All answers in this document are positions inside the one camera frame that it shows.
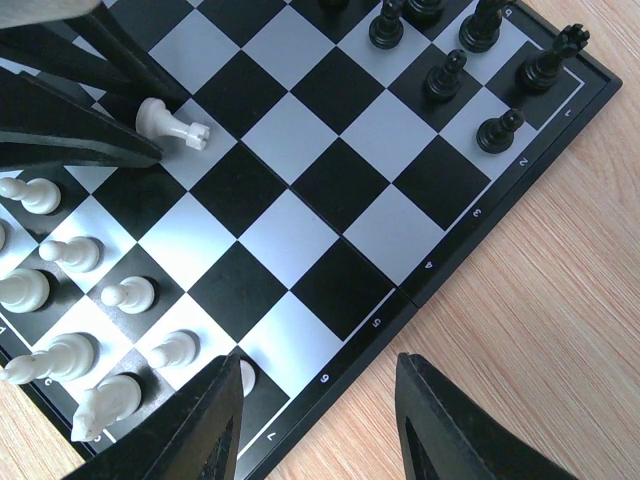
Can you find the black chess piece row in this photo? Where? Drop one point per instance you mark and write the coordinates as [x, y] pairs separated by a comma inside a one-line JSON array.
[[386, 116]]

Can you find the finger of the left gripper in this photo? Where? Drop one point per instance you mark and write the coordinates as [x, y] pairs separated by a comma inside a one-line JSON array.
[[41, 127], [93, 49]]

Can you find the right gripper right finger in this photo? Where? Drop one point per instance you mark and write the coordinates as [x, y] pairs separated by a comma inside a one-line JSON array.
[[445, 435]]

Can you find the white knight chess piece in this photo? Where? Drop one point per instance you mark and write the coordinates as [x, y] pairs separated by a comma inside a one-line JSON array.
[[114, 399]]

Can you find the black magnetic chess board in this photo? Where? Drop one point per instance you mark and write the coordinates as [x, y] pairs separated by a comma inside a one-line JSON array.
[[277, 242]]

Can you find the white pawn standing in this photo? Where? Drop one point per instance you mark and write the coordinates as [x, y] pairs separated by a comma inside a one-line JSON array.
[[79, 254]]

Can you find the white pawn near edge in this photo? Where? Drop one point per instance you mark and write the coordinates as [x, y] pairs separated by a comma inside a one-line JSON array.
[[132, 295]]

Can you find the white pawn large foreground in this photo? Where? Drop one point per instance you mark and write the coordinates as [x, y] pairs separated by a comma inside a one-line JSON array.
[[178, 349]]

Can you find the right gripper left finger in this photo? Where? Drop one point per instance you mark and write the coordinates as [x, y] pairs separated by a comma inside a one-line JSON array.
[[193, 435]]

